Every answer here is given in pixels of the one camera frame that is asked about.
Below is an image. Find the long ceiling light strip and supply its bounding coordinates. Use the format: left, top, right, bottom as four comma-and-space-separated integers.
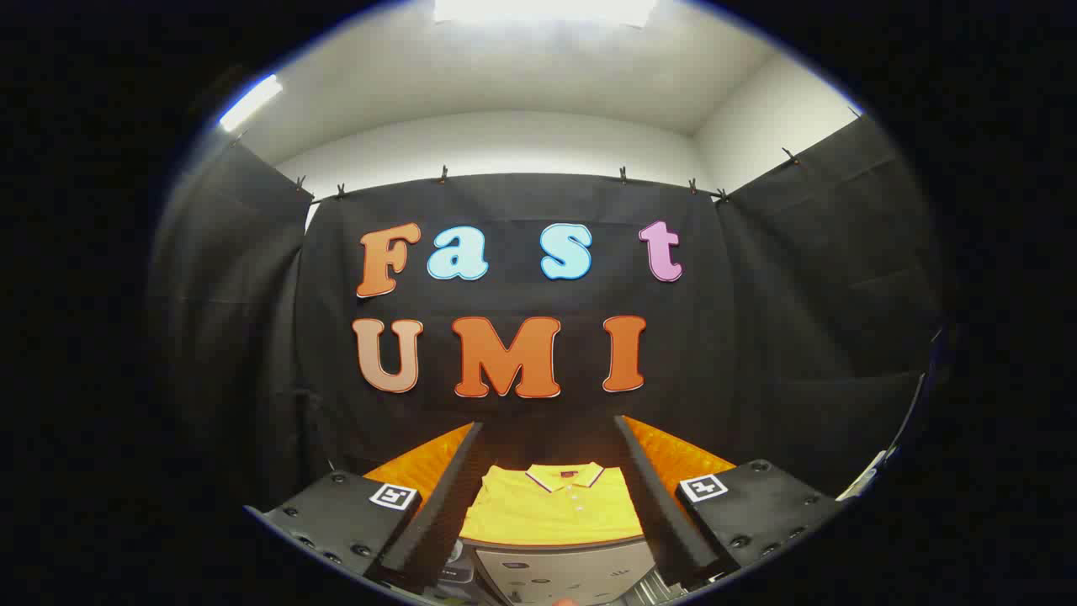
219, 74, 284, 133

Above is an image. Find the rectangular ceiling light panel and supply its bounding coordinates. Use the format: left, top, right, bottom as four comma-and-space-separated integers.
433, 0, 657, 28

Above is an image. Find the row of black cloth clips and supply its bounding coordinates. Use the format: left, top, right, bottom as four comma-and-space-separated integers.
293, 105, 863, 205

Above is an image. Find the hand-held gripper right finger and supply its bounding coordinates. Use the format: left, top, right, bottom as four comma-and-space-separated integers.
613, 414, 845, 590

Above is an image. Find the yellow polo shirt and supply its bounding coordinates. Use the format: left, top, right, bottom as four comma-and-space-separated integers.
459, 461, 645, 546

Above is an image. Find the black backdrop cloth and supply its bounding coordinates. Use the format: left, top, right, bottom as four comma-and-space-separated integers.
147, 114, 947, 523

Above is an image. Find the dark grey washing machine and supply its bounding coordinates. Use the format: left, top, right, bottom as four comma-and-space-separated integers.
436, 539, 479, 603

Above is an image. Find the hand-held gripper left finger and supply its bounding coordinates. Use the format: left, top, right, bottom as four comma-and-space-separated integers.
244, 421, 485, 594

